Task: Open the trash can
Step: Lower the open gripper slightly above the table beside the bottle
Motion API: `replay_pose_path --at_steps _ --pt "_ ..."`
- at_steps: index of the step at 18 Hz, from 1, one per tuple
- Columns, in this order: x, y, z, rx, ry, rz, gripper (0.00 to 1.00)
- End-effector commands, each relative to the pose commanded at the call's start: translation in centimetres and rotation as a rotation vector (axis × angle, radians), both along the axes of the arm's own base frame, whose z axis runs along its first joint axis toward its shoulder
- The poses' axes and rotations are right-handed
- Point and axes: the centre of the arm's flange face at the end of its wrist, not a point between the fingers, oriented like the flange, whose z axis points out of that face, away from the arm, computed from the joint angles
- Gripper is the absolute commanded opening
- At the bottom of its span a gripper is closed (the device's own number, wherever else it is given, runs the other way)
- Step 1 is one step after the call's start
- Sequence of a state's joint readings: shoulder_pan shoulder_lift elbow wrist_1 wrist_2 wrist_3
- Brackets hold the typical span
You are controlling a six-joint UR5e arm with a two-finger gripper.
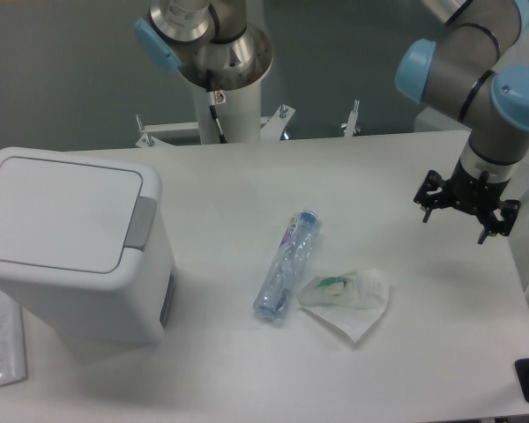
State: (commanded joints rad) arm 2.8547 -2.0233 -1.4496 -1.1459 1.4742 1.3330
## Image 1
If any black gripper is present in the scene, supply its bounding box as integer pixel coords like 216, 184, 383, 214
414, 161, 521, 244

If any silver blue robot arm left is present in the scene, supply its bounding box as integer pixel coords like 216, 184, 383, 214
134, 1, 529, 238

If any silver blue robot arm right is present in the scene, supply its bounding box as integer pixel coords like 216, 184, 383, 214
395, 1, 529, 234

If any white plastic trash can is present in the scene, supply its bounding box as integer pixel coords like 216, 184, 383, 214
0, 147, 174, 344

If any white trash can lid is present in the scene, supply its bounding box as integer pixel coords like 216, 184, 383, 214
0, 156, 142, 273

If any crumpled white tissue wrapper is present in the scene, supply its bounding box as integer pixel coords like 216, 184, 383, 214
296, 269, 391, 344

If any crushed clear plastic bottle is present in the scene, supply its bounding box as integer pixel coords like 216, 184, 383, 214
253, 210, 321, 322

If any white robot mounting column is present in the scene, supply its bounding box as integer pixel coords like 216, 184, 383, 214
190, 82, 261, 145

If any laminated paper sheet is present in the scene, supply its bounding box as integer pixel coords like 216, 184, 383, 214
0, 291, 28, 388

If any black cable on column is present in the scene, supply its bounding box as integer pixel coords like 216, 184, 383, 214
205, 69, 228, 145

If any white metal frame with bolts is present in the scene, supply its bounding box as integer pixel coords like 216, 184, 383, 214
134, 99, 363, 149

